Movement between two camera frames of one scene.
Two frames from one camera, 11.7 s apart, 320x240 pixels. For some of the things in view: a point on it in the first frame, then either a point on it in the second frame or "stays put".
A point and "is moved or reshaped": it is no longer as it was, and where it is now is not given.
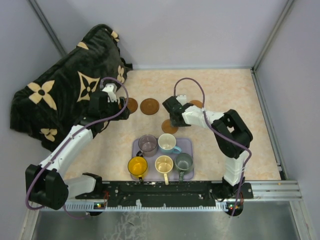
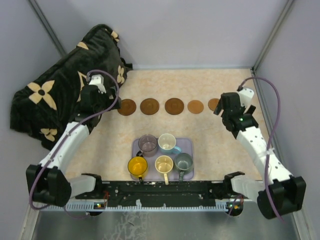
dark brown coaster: (197, 103) is moved or reshaped
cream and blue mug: (167, 144) stays put
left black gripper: (122, 108) → (110, 103)
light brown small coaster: (167, 127) is moved or reshaped
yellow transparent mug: (137, 165) stays put
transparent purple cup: (147, 145) stays put
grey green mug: (183, 161) stays put
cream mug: (164, 164) stays put
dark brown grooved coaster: (132, 105) stays put
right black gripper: (172, 110) → (222, 104)
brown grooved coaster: (149, 106) stays put
